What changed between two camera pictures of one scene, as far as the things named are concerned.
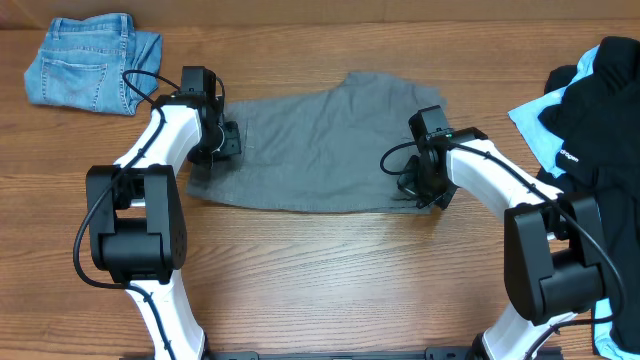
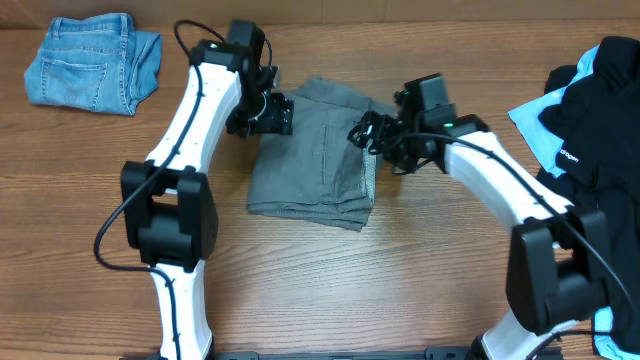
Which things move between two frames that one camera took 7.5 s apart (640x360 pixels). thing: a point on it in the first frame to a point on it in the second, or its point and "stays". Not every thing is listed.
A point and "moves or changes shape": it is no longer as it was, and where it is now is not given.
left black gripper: [232, 145] to [280, 118]
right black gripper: [408, 186] to [384, 127]
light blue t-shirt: [528, 117] stays
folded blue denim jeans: [79, 64] stays
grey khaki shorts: [317, 151] moves or changes shape
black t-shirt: [597, 126] stays
